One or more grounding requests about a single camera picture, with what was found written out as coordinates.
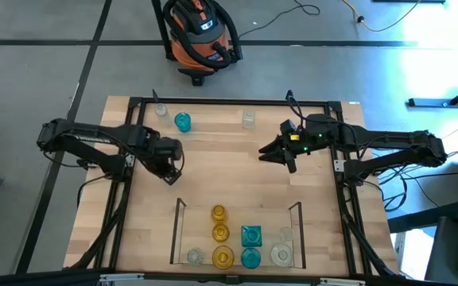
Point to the silver frame bracket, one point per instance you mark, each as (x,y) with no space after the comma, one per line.
(129,160)
(339,165)

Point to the yellow ribbed glass vase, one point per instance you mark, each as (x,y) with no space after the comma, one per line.
(219,214)

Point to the wide yellow glass vase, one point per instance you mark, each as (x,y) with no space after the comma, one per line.
(223,258)

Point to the small clear glass vase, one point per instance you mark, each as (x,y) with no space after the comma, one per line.
(286,235)

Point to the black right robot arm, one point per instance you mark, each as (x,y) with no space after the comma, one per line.
(392,139)

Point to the grey desk foot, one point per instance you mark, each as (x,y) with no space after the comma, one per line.
(431,102)

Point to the teal square glass vase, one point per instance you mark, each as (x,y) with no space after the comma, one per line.
(251,236)

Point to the orange black shop vacuum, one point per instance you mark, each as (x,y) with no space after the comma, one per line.
(197,47)

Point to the black aluminium table frame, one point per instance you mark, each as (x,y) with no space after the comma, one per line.
(221,101)

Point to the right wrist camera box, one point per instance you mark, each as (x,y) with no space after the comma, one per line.
(288,128)

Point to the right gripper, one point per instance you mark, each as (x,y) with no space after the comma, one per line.
(302,145)

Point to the teal round glass vase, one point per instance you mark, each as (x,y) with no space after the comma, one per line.
(251,258)

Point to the clear square glass vase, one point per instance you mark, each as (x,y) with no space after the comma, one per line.
(248,120)

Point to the clear ribbed glass vase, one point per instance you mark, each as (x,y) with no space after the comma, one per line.
(281,255)

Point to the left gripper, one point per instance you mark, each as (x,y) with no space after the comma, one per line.
(169,153)

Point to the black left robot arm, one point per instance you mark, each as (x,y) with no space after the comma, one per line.
(86,133)

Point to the black table-level camera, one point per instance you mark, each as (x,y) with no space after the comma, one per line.
(232,279)

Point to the clear tall glass bottle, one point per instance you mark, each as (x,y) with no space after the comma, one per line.
(161,113)

